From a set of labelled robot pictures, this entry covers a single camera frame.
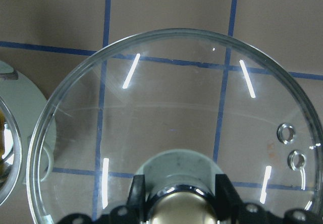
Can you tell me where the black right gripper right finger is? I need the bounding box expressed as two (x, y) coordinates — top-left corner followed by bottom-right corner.
(216, 174), (322, 223)

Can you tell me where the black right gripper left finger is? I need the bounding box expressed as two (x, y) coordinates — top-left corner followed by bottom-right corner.
(59, 175), (146, 223)

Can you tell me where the glass pot lid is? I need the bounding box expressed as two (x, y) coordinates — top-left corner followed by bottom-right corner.
(27, 29), (322, 223)

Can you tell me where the yellow corn cob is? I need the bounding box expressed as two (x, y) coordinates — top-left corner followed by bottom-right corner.
(0, 110), (5, 175)

